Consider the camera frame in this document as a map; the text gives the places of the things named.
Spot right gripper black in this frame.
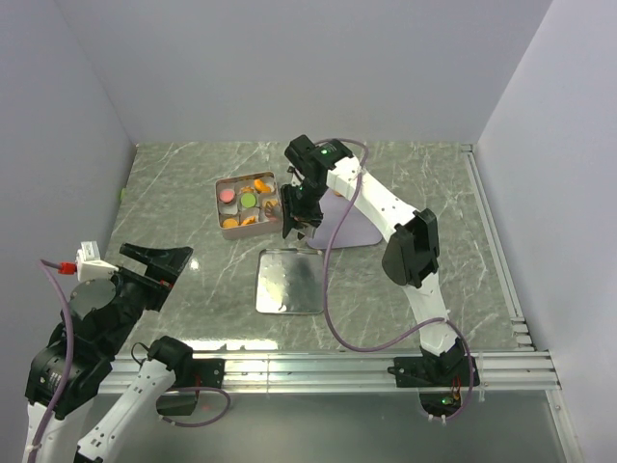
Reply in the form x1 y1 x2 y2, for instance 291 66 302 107
280 179 326 240

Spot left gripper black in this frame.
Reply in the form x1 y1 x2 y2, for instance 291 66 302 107
101 241 192 354

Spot green round cookie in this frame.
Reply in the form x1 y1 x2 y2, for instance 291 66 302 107
240 193 257 208

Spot metal tongs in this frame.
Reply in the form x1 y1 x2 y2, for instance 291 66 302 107
263 201 316 241

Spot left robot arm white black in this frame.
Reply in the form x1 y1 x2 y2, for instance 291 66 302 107
22 241 194 462

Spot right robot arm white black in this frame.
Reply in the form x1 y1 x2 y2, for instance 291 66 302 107
280 135 474 385

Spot square cookie tin with liners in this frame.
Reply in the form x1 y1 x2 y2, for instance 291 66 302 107
215 171 282 240

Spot lavender cookie tray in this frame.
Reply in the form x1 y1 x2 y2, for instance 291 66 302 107
307 190 382 251

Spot silver tin lid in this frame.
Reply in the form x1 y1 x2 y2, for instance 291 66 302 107
255 248 324 315

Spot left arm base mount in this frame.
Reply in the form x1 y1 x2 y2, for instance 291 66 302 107
156 359 226 417

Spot aluminium front rail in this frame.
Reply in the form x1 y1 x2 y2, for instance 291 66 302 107
98 350 563 395

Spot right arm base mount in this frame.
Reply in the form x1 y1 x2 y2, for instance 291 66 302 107
388 354 480 421

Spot aluminium side rail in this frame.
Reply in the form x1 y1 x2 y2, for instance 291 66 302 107
461 144 536 351

